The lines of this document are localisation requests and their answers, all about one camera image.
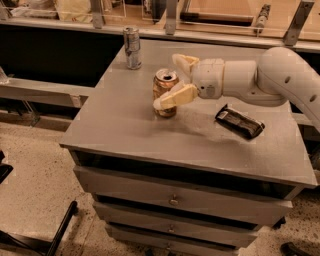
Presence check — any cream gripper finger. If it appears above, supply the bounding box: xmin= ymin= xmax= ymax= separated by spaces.
xmin=153 ymin=82 xmax=198 ymax=110
xmin=172 ymin=54 xmax=199 ymax=76

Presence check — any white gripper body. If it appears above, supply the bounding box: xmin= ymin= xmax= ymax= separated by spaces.
xmin=192 ymin=59 xmax=225 ymax=99

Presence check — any orange soda can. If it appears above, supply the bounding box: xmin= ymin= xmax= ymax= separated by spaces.
xmin=153 ymin=68 xmax=179 ymax=118

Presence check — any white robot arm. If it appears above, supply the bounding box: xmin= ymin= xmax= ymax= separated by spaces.
xmin=153 ymin=47 xmax=320 ymax=131

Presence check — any silver soda can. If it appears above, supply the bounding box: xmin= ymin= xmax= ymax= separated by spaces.
xmin=123 ymin=27 xmax=142 ymax=70

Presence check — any black snack bar wrapper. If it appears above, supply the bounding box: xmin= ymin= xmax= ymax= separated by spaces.
xmin=215 ymin=105 xmax=265 ymax=140

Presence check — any grey drawer cabinet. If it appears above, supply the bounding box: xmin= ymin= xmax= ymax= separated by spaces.
xmin=61 ymin=40 xmax=317 ymax=256

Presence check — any top drawer knob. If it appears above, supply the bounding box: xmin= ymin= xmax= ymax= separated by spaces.
xmin=169 ymin=195 xmax=179 ymax=206

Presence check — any drawer knob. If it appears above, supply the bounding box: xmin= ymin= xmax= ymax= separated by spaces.
xmin=169 ymin=195 xmax=179 ymax=206
xmin=167 ymin=225 xmax=175 ymax=233

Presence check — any middle drawer knob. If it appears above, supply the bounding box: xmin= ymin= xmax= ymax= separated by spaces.
xmin=167 ymin=225 xmax=175 ymax=233

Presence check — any black object bottom right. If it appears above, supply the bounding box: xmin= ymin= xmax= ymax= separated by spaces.
xmin=280 ymin=242 xmax=311 ymax=256

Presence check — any black chair leg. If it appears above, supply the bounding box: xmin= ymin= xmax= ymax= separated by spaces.
xmin=0 ymin=201 xmax=78 ymax=256

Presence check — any metal shelf rail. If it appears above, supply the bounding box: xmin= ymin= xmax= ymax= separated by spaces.
xmin=0 ymin=78 xmax=94 ymax=108

